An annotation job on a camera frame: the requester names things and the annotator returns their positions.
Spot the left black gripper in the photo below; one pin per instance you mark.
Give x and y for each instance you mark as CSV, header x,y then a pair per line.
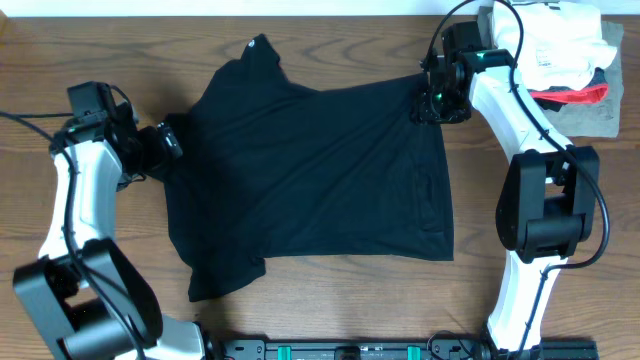
x,y
161,154

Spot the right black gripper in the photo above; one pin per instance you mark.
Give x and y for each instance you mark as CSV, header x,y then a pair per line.
x,y
421,111

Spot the black t-shirt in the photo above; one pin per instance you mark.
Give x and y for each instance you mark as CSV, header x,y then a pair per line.
x,y
270,168

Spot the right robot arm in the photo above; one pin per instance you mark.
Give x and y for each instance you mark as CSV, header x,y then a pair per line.
x,y
546,206

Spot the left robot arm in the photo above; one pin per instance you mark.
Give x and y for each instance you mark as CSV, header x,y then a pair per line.
x,y
84,296

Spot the red and black folded garment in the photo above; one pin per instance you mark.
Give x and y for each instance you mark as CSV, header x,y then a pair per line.
x,y
555,98

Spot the white folded garment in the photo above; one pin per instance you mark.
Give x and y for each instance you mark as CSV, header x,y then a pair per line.
x,y
560,44

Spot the grey folded garment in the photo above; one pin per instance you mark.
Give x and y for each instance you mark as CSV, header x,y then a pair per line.
x,y
598,120

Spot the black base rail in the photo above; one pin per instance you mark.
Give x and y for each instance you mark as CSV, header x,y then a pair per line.
x,y
400,350

